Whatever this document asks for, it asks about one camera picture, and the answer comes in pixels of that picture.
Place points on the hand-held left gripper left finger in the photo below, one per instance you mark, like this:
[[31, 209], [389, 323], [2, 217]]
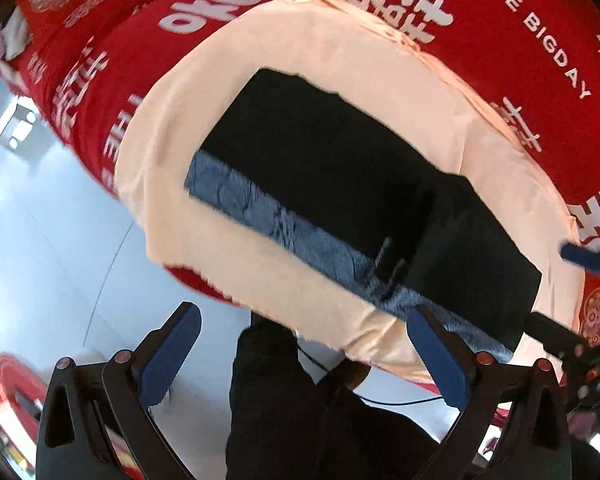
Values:
[[170, 355]]

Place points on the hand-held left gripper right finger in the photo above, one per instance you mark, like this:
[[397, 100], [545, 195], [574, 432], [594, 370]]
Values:
[[440, 360]]

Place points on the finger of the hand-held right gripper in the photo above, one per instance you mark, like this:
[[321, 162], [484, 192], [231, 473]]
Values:
[[582, 256], [555, 332]]

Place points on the black pants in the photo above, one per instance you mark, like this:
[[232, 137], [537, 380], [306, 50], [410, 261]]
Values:
[[330, 160]]

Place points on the brown shoe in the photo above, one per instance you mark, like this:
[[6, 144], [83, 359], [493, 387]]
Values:
[[351, 375]]

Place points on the person's dark trouser leg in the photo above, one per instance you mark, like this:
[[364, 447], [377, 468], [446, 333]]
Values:
[[300, 425]]

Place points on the red plastic object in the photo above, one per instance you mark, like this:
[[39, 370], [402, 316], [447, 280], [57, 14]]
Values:
[[15, 400]]

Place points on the blue patterned cloth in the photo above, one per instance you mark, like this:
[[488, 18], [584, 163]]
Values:
[[250, 200]]

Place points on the red printed blanket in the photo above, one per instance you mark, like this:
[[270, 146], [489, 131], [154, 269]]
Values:
[[480, 60]]

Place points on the peach cloth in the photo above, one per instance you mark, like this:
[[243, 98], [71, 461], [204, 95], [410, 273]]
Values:
[[205, 85]]

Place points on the white furniture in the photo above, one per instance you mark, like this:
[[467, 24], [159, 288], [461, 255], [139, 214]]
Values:
[[20, 122]]

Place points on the pink cloth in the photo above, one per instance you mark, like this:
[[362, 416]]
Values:
[[12, 42]]

